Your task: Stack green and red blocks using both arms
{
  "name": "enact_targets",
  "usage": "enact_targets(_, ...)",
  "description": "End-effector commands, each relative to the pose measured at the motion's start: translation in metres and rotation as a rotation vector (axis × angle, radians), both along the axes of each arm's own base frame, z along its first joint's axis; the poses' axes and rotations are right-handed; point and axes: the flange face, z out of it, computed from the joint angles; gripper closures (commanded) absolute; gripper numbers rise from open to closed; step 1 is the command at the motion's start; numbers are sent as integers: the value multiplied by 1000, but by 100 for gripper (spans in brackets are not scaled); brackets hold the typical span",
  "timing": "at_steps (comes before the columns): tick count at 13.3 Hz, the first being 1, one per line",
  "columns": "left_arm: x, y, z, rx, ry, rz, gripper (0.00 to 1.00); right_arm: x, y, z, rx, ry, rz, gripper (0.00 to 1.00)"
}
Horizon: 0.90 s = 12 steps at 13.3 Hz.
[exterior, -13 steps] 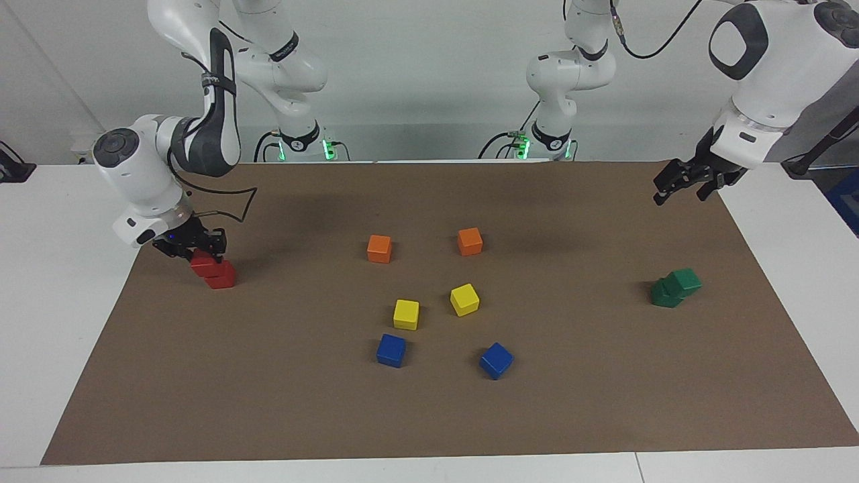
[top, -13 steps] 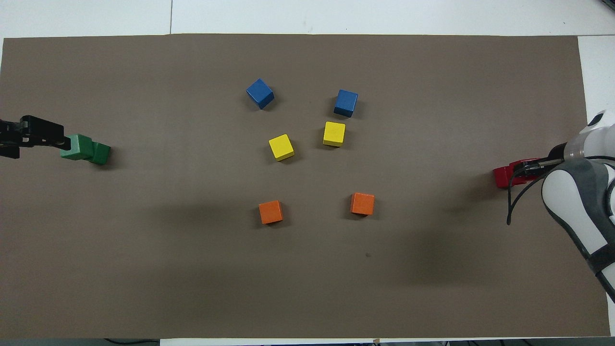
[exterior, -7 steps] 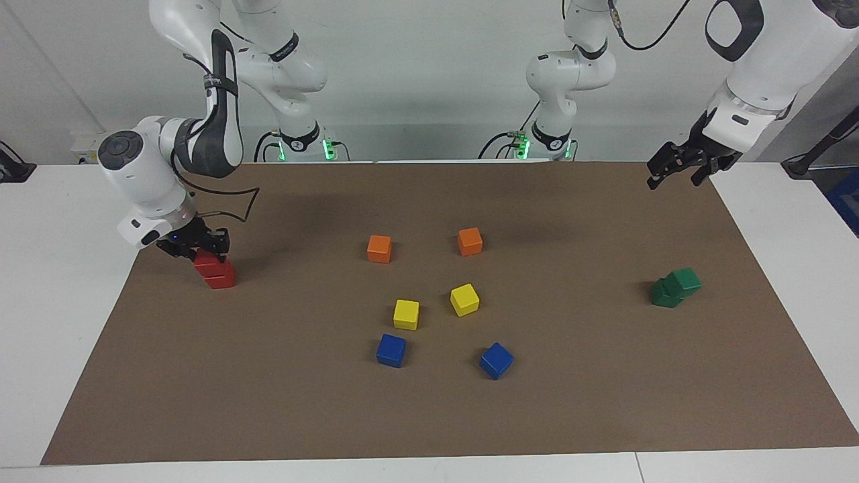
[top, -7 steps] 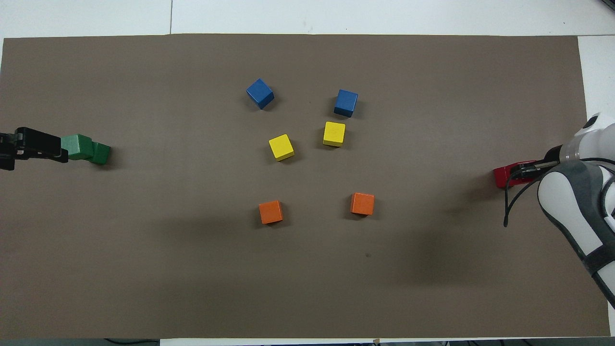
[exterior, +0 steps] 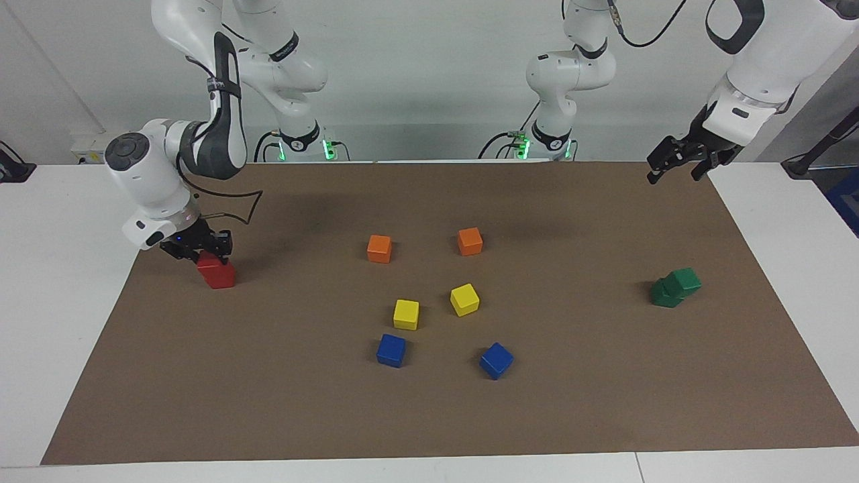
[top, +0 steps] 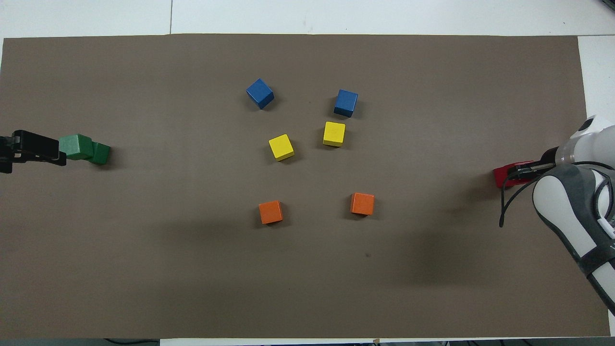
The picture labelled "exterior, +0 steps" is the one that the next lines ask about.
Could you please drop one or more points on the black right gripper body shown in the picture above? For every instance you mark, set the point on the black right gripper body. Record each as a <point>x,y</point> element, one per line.
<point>198,238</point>

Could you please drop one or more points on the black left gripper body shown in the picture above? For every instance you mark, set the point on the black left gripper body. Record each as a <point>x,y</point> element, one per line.
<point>708,141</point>

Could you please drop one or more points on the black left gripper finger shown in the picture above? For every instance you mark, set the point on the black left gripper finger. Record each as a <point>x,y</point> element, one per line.
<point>664,159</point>
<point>704,168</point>

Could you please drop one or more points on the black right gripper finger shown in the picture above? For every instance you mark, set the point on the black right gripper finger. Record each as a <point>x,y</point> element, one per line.
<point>223,248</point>
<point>189,253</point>

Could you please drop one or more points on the red wooden cube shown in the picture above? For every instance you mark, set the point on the red wooden cube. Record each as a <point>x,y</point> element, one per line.
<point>218,275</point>
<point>209,257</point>

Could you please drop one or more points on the green wooden cube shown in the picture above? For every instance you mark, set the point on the green wooden cube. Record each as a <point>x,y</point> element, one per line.
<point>664,296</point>
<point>686,280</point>

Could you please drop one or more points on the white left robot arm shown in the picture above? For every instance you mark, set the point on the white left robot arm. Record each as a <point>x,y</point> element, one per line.
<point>778,47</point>

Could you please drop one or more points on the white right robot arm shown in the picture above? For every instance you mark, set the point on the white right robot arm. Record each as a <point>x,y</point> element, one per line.
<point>221,100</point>

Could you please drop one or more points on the black tripod stand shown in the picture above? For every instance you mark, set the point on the black tripod stand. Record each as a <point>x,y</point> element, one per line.
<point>822,144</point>

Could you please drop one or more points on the blue box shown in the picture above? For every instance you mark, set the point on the blue box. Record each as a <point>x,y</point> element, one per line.
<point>847,201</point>

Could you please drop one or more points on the orange wooden cube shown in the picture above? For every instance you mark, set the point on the orange wooden cube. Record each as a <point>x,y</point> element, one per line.
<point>470,240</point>
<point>379,247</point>

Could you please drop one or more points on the yellow wooden cube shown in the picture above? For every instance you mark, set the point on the yellow wooden cube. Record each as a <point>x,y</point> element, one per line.
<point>464,298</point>
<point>406,313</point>

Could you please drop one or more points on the blue wooden cube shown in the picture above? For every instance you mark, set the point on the blue wooden cube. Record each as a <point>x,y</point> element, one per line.
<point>496,359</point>
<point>390,349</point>

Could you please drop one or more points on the black clamp stand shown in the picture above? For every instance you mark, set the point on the black clamp stand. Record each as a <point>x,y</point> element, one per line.
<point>13,168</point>

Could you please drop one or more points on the brown table mat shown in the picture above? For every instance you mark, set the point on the brown table mat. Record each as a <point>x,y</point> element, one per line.
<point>429,416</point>

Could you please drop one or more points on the white wall power strip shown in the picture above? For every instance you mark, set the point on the white wall power strip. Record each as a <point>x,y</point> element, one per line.
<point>90,149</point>

